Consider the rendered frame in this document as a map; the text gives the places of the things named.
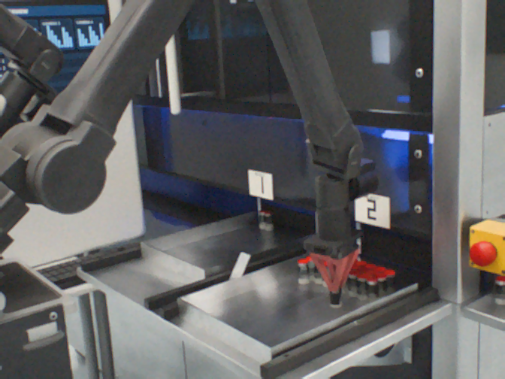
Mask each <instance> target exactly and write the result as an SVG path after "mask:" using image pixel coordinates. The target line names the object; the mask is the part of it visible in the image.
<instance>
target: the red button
mask: <svg viewBox="0 0 505 379"><path fill-rule="evenodd" d="M469 254H470V259H471V261H472V262H473V263H475V264H477V265H478V266H479V267H486V266H488V265H490V264H492V263H493V262H494V261H495V260H496V251H495V249H494V246H492V245H491V244H490V243H488V242H487V241H479V242H477V243H475V244H472V245H471V248H470V252H469Z"/></svg>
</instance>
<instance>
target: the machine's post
mask: <svg viewBox="0 0 505 379"><path fill-rule="evenodd" d="M485 12H486V0H434V58H433V232H432V287H433V288H436V289H438V299H440V300H443V301H445V302H450V303H452V314H450V315H449V316H447V317H444V318H442V319H440V320H438V321H437V322H434V323H433V324H432V379H477V369H478V333H479V322H476V321H474V320H469V319H467V318H464V317H463V307H466V306H468V305H470V303H472V302H475V301H476V300H478V299H479V269H478V268H472V267H470V254H469V252H470V227H471V226H472V225H476V224H478V223H481V190H482V119H483V99H484V83H485Z"/></svg>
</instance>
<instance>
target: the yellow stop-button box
mask: <svg viewBox="0 0 505 379"><path fill-rule="evenodd" d="M479 241H487V242H488V243H490V244H491V245H492V246H494V249H495V251H496V260H495V261H494V262H493V263H492V264H490V265H488V266H486V267H479V266H478V265H477V264H475V263H473V262H472V261H471V259H470V267H472V268H478V269H481V270H485V271H490V272H494V273H497V274H502V275H503V276H505V220H502V219H498V218H497V217H491V219H488V220H486V221H483V222H481V223H478V224H476V225H472V226H471V227H470V248H471V245H472V244H475V243H477V242H479Z"/></svg>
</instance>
